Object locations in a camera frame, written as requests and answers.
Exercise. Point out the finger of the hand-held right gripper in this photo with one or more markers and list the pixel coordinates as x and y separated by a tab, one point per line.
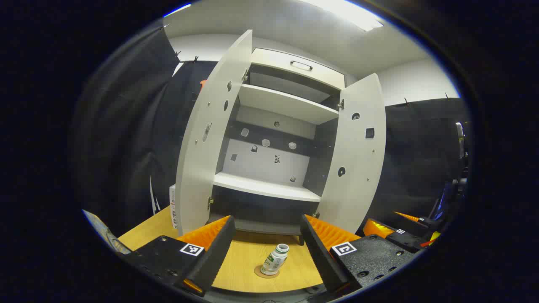
406	240
429	224

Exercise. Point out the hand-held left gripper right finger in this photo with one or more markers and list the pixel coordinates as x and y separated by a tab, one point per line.
322	256

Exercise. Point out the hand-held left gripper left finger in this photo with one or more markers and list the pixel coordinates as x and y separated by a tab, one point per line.
214	256

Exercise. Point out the white cabinet door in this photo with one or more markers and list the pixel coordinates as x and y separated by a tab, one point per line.
202	160
358	189

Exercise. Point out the round brown coaster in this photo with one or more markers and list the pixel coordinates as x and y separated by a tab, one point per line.
257	272

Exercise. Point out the white printed cardboard box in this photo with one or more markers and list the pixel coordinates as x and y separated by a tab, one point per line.
172	206

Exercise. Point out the white cabinet body with shelves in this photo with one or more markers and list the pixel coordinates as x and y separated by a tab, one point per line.
269	187

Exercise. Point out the grey printed board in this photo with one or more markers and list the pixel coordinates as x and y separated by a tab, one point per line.
105	233

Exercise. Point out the ceiling light panel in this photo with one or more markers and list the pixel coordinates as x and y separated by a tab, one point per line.
177	10

